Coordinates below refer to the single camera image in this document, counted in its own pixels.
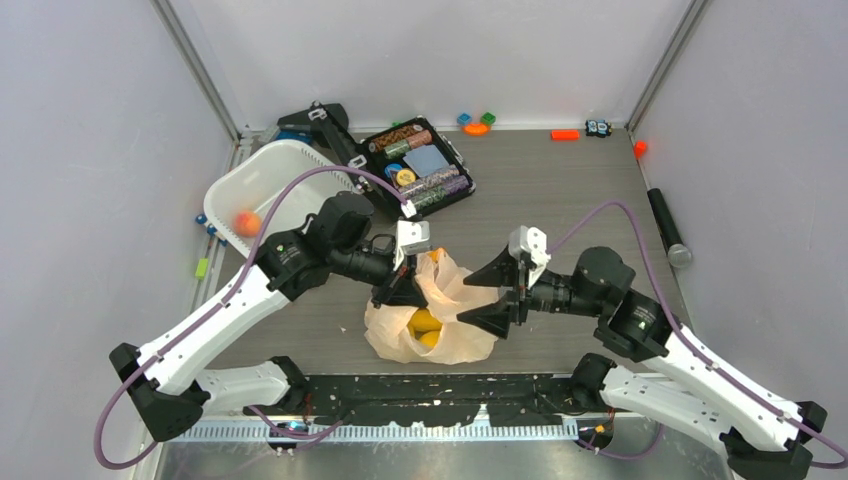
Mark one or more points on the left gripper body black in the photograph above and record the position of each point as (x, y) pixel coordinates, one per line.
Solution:
(382, 292)

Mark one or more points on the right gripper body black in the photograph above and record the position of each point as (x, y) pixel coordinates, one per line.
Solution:
(537, 298)

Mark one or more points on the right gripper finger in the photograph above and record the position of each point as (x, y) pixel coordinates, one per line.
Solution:
(495, 318)
(504, 270)

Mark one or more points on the yellow fake mango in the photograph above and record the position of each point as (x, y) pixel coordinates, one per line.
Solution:
(422, 321)

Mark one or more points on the translucent plastic bag banana print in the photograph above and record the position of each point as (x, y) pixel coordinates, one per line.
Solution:
(441, 281)

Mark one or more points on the yellow fake lemon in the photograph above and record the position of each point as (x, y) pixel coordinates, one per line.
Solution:
(428, 339)

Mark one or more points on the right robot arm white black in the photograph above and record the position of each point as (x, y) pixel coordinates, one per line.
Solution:
(759, 434)

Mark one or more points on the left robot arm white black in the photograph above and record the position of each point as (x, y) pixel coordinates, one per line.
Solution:
(168, 379)

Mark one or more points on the orange fake peach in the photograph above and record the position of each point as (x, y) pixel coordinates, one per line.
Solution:
(247, 224)

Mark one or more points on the black poker chip case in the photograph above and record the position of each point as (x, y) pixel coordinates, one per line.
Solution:
(412, 156)

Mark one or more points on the black microphone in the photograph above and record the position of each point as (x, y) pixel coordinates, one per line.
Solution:
(678, 254)

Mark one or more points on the orange block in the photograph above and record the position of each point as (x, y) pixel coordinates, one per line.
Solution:
(565, 135)

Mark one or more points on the green toy cube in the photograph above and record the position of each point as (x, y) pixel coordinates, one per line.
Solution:
(488, 119)

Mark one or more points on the blue toy cube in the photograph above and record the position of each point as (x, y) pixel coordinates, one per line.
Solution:
(464, 119)

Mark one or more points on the small toy car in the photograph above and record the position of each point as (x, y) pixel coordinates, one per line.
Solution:
(598, 128)

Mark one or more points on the orange corner piece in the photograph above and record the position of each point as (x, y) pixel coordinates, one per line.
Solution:
(639, 149)

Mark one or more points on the white plastic basin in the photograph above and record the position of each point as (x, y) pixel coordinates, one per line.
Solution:
(256, 183)

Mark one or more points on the green clip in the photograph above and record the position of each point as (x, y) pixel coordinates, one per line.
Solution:
(201, 268)

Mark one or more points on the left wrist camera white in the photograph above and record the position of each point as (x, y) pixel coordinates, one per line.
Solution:
(411, 238)

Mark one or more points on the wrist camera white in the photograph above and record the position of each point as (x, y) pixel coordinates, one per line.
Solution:
(528, 247)
(411, 238)

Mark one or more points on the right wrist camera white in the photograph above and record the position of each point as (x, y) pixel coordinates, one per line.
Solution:
(528, 247)

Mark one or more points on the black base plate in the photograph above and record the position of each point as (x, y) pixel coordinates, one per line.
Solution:
(439, 400)

